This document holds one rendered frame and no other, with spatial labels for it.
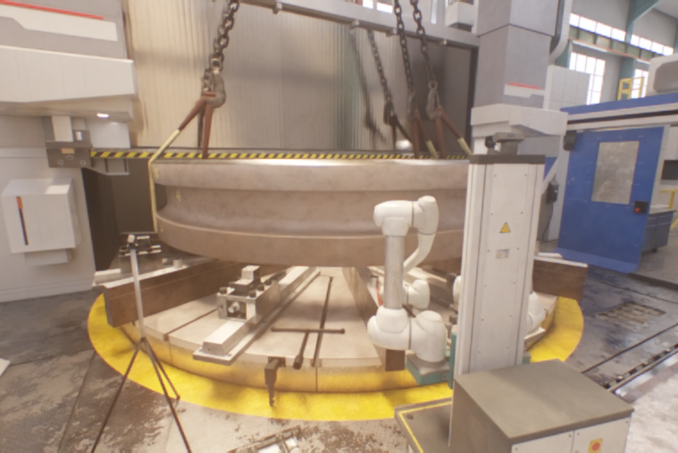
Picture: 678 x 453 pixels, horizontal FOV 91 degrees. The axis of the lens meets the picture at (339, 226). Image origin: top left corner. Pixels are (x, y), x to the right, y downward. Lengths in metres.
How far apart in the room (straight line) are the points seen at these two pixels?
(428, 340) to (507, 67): 5.51
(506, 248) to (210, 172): 2.51
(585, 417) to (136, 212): 7.83
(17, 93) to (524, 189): 3.56
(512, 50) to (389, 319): 5.69
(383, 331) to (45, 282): 4.92
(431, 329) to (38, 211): 4.66
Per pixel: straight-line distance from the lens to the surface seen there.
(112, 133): 4.54
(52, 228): 5.30
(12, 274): 5.94
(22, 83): 3.68
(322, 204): 2.95
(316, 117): 5.96
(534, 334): 3.28
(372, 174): 2.82
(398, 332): 1.76
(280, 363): 2.73
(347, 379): 2.80
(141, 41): 5.63
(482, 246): 1.59
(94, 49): 4.09
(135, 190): 8.16
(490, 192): 1.57
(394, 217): 1.67
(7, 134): 4.71
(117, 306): 3.59
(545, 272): 4.33
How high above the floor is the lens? 1.75
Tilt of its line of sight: 11 degrees down
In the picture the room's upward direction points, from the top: straight up
